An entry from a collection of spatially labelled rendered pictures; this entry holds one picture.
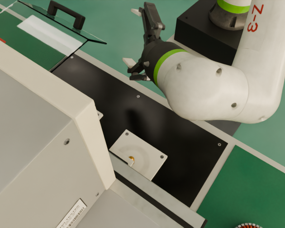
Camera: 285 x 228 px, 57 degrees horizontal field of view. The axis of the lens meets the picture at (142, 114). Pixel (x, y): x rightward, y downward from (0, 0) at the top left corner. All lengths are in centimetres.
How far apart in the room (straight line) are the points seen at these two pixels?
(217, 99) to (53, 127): 29
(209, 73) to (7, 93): 29
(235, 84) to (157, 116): 42
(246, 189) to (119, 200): 50
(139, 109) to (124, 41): 136
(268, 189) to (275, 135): 104
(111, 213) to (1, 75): 23
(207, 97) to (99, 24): 197
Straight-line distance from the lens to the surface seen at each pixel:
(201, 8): 109
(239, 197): 81
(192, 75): 42
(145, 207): 38
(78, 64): 99
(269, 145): 181
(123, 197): 39
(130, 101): 87
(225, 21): 101
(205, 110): 43
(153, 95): 91
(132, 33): 223
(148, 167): 75
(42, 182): 23
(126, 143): 78
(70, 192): 29
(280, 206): 84
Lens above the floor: 149
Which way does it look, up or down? 59 degrees down
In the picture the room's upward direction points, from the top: straight up
